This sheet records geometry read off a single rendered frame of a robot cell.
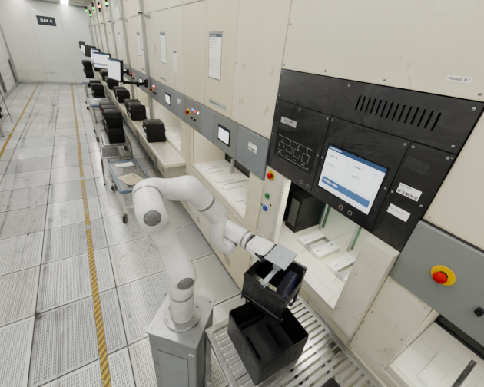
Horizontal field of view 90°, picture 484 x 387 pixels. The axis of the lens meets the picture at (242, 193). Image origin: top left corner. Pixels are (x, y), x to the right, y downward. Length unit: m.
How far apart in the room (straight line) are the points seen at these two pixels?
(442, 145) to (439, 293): 0.51
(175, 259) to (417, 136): 1.00
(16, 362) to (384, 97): 2.72
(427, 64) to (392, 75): 0.10
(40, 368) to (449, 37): 2.77
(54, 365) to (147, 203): 1.77
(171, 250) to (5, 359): 1.80
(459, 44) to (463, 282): 0.71
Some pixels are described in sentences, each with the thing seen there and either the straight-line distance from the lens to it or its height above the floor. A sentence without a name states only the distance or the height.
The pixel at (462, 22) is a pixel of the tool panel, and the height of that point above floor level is 2.14.
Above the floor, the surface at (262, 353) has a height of 0.77.
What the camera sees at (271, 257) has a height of 1.27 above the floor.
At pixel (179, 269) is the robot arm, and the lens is 1.11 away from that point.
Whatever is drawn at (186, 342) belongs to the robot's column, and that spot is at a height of 0.76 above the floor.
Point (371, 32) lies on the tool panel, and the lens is 1.14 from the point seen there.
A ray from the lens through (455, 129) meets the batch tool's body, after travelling 0.99.
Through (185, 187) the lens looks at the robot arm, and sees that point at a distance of 0.92.
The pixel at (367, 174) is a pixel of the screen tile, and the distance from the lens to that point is 1.12.
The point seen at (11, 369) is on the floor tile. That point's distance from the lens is 2.58.
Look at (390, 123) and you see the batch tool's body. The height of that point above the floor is 1.84.
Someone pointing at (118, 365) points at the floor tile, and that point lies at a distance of 2.31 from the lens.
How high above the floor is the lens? 2.01
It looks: 30 degrees down
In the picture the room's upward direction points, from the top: 6 degrees clockwise
